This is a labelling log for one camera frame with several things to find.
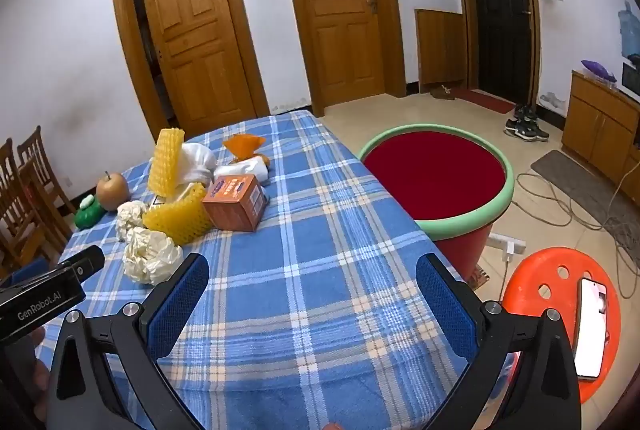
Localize white plastic bag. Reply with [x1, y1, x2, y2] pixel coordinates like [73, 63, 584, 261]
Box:
[177, 143, 217, 186]

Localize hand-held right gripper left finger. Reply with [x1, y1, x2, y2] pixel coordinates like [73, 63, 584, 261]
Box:
[47, 253, 211, 430]

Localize white smartphone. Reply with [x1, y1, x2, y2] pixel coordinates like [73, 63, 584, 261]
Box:
[572, 277, 611, 382]

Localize brown apple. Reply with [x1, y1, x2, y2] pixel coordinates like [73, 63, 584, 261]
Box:
[96, 170, 132, 212]

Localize black entrance door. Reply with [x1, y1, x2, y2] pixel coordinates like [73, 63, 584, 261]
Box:
[446, 0, 542, 111]

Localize wooden chair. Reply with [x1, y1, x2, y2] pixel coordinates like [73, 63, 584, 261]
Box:
[0, 137, 66, 271]
[17, 125, 76, 216]

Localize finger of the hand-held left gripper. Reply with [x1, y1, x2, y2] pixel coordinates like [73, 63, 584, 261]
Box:
[50, 244, 107, 283]

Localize grey cable tangle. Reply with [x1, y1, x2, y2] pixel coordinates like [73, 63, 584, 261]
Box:
[515, 170, 640, 301]

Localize orange cardboard box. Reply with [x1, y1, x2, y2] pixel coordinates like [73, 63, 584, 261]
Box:
[201, 174, 267, 232]

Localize white tissue pack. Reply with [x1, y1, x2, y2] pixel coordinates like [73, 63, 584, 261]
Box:
[214, 157, 268, 185]

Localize wooden shoe cabinet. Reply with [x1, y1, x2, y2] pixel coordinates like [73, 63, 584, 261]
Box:
[414, 8, 468, 94]

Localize white power strip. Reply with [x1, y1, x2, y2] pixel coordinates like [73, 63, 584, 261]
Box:
[487, 233, 527, 256]

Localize small white paper ball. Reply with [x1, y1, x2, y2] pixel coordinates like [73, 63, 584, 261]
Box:
[116, 200, 149, 242]

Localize wooden door with metal handle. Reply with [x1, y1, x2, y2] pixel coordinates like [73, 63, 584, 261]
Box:
[274, 0, 407, 117]

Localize red door mat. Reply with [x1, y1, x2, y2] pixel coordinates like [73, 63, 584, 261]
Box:
[452, 89, 516, 113]

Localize orange plastic stool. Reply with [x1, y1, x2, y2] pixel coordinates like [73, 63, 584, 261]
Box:
[500, 247, 626, 403]

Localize black white-soled sneaker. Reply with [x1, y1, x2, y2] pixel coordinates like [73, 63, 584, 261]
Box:
[521, 120, 550, 142]
[505, 118, 538, 140]

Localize red bucket with green rim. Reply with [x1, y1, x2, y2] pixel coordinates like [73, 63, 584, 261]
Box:
[357, 123, 516, 283]

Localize purple bag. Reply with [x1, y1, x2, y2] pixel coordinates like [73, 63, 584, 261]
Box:
[580, 59, 617, 78]

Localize green toy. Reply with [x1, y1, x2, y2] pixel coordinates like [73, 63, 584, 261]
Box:
[74, 194, 105, 228]

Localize blue plaid tablecloth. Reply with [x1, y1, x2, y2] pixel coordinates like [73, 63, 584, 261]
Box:
[35, 110, 503, 430]

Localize large white paper ball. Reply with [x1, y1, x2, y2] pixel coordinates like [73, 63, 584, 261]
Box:
[122, 227, 185, 286]

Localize wooden door with arched panel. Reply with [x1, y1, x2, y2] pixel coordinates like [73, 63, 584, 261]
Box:
[108, 0, 271, 141]

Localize patterned floor mat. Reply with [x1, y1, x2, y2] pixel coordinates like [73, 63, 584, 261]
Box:
[467, 266, 492, 289]

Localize yellow foam fruit net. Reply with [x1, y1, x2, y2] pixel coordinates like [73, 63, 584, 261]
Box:
[148, 127, 187, 201]
[142, 183, 213, 246]

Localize dark television screen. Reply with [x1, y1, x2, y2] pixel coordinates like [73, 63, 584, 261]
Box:
[621, 62, 640, 104]

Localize wooden sideboard cabinet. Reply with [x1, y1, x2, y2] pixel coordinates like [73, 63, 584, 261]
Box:
[561, 69, 640, 196]

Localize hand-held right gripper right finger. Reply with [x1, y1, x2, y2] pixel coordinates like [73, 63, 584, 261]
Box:
[416, 253, 583, 430]

